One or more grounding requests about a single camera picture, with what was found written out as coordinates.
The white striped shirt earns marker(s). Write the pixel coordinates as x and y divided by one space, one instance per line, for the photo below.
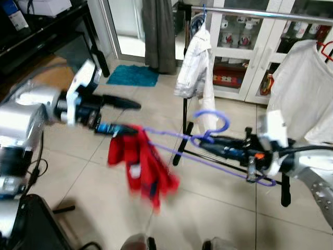
195 67

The black shelf unit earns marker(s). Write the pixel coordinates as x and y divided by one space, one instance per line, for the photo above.
52 36

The blue clothes hanger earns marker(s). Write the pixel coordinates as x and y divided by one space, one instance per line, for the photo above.
204 11

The red printed t-shirt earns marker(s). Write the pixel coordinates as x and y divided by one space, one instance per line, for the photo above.
140 161

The purple plastic clothes hanger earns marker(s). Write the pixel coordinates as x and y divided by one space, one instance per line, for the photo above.
227 124

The grey robot left leg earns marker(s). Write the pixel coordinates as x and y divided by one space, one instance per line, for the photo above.
138 243

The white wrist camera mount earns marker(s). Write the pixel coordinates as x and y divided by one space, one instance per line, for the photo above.
83 78
273 127

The red plastic clothes hanger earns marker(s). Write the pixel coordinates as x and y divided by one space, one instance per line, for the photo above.
325 46

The red patterned box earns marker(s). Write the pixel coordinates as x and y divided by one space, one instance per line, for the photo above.
229 78

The black clothes rack chrome rail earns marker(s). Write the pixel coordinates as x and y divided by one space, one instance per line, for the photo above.
260 13

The blue white carton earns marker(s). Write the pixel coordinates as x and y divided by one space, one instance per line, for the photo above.
13 15

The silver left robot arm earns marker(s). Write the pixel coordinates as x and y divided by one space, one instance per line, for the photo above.
26 112

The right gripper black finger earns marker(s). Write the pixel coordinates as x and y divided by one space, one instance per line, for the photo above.
229 141
226 152

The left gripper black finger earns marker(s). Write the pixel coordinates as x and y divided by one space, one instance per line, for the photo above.
117 130
119 102

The white framed glass door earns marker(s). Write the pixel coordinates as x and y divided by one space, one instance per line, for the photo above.
125 26

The grey robot right leg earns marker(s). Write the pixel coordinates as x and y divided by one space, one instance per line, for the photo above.
218 244

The grey robot leg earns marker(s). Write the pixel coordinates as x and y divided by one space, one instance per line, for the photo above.
218 244
138 243

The teal floor mat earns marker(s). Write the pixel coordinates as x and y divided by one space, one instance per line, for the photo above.
132 75

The white flat box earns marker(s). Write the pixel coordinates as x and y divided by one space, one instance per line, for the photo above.
44 6

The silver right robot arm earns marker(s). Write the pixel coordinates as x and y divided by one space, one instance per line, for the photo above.
312 172

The grey curtain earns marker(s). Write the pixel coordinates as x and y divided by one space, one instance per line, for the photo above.
158 36

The white glass door cabinet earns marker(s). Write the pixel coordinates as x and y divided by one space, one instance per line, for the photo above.
263 47

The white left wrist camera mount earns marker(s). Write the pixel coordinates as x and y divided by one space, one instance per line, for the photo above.
83 78

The large brown cardboard box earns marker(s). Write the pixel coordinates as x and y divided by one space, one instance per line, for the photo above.
52 73

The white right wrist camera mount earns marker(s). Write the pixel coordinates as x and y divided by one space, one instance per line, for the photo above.
273 127

